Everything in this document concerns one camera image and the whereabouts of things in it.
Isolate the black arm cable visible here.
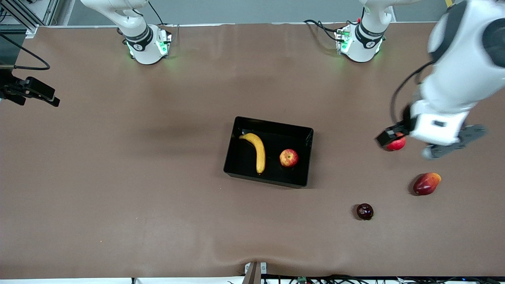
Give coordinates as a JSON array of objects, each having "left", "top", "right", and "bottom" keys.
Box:
[
  {"left": 390, "top": 59, "right": 436, "bottom": 125},
  {"left": 0, "top": 34, "right": 51, "bottom": 71}
]

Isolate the red yellow mango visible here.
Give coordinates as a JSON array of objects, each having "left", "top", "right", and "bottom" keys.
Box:
[{"left": 413, "top": 172, "right": 442, "bottom": 196}]

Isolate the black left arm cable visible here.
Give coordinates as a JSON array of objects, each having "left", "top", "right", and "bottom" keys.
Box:
[{"left": 390, "top": 59, "right": 436, "bottom": 125}]

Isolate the dark red plum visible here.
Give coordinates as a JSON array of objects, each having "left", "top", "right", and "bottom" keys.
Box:
[{"left": 356, "top": 203, "right": 374, "bottom": 220}]

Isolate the black plastic box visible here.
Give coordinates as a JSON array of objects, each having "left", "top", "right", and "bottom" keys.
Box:
[{"left": 223, "top": 116, "right": 314, "bottom": 189}]

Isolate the red yellow apple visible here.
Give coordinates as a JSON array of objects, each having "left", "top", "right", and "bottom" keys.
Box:
[{"left": 279, "top": 149, "right": 299, "bottom": 168}]

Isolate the brown post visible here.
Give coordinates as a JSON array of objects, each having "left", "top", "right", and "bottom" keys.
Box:
[{"left": 242, "top": 262, "right": 262, "bottom": 284}]

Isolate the aluminium frame profile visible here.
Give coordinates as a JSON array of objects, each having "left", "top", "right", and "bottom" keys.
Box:
[{"left": 0, "top": 0, "right": 58, "bottom": 38}]

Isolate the brown table mat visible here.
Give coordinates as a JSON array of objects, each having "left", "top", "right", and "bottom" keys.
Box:
[{"left": 0, "top": 22, "right": 505, "bottom": 278}]

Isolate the yellow banana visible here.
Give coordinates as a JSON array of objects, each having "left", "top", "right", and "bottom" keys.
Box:
[{"left": 239, "top": 133, "right": 266, "bottom": 175}]

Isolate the red pomegranate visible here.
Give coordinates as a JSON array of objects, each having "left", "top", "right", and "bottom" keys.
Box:
[{"left": 385, "top": 132, "right": 406, "bottom": 152}]

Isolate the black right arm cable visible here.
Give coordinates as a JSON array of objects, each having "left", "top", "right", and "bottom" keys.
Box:
[{"left": 0, "top": 34, "right": 51, "bottom": 71}]

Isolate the black base cable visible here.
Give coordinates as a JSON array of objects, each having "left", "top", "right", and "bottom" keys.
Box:
[
  {"left": 147, "top": 0, "right": 163, "bottom": 25},
  {"left": 303, "top": 19, "right": 348, "bottom": 42}
]

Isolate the grey metal clamp bracket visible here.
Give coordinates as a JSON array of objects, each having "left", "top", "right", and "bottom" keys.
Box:
[{"left": 244, "top": 262, "right": 267, "bottom": 275}]

